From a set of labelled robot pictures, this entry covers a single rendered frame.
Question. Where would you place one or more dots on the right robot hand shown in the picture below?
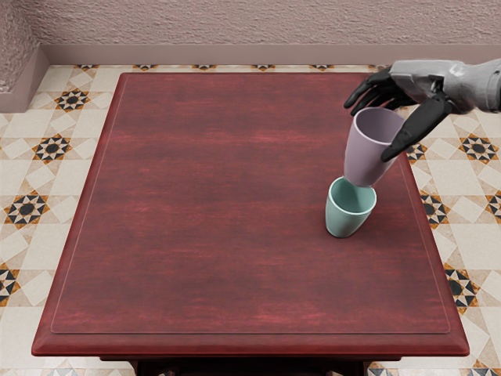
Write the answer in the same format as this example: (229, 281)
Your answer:
(420, 82)

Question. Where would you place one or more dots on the mint green cup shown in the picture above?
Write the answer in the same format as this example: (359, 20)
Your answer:
(344, 213)

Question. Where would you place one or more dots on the lilac cup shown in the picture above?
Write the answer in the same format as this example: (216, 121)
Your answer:
(366, 154)

